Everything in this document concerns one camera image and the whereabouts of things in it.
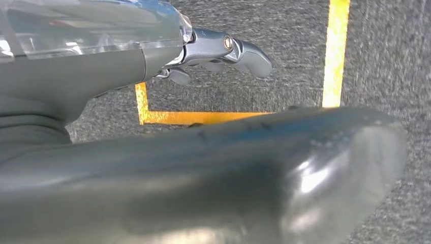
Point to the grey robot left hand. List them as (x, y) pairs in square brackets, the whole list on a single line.
[(202, 182)]

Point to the yellow floor tape square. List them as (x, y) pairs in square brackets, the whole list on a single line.
[(335, 50)]

